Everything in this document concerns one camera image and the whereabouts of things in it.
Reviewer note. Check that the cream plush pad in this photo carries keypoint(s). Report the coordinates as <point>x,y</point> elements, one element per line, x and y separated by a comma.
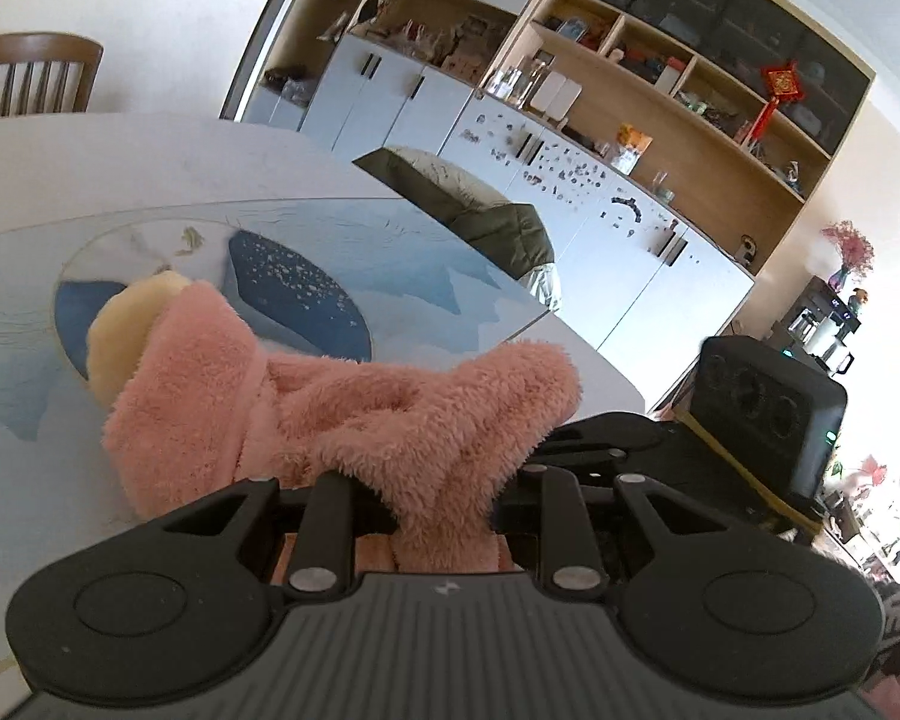
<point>120,334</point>

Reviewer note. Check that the white storage box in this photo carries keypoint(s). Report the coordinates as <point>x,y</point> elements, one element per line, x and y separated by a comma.
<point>559,96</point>

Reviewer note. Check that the red knot ornament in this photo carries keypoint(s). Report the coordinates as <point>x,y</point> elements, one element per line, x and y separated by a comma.
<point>780,82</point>

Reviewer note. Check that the white and wood wall cabinet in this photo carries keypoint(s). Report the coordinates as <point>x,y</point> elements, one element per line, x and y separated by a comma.
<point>630,285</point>

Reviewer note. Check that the wooden chair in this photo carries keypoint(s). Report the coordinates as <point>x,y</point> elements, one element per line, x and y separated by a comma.
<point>30,75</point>

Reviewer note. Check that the blue printed table mat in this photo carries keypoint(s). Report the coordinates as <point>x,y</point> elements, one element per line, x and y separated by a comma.
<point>330,270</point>

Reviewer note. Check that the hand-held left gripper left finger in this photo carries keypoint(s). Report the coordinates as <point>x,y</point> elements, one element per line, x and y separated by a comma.
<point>326,525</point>

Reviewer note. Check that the black coffee machine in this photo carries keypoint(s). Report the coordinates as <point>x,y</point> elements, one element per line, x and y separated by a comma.
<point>821,319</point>

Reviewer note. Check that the pink flower bouquet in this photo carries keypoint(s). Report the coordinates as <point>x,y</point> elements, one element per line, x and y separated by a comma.
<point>849,244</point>

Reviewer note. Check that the pink fluffy cloth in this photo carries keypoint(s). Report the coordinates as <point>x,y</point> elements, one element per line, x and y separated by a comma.
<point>390,420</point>

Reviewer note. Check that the olive green cushion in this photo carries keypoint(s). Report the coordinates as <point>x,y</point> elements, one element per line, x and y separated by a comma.
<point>487,217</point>

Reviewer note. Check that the orange box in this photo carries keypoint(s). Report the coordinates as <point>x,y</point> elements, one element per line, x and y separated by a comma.
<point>631,146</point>

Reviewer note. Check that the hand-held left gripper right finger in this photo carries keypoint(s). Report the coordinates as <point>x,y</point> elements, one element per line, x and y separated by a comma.
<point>562,532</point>

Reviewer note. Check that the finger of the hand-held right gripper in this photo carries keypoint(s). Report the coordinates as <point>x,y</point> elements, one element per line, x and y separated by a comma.
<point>607,427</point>

